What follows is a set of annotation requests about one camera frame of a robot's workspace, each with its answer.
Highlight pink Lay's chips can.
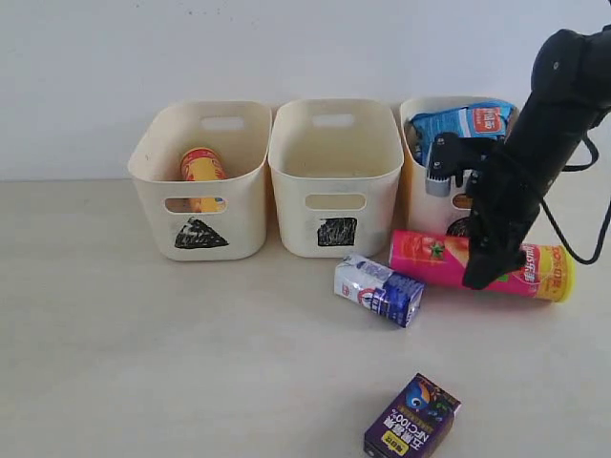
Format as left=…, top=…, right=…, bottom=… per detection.
left=390, top=231, right=576, bottom=302

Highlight blue instant noodle bag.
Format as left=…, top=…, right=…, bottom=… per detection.
left=409, top=99, right=515, bottom=166

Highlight purple juice carton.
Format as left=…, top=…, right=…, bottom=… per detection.
left=363, top=373, right=461, bottom=458

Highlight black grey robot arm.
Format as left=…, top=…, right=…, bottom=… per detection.
left=462, top=27, right=610, bottom=290

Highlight yellow Lay's chips can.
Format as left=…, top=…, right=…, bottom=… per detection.
left=180, top=147, right=226, bottom=213

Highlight blue white milk carton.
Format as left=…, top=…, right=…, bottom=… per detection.
left=334, top=254, right=425, bottom=328

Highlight cream bin with circle mark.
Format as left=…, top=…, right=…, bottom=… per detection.
left=399, top=96, right=518, bottom=237

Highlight cream bin with triangle mark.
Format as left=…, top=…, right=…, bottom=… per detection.
left=128, top=101, right=272, bottom=261

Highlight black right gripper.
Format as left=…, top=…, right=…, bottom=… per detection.
left=462, top=142, right=557, bottom=290

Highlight cream bin with square mark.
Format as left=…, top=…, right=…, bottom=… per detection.
left=268, top=99, right=404, bottom=258

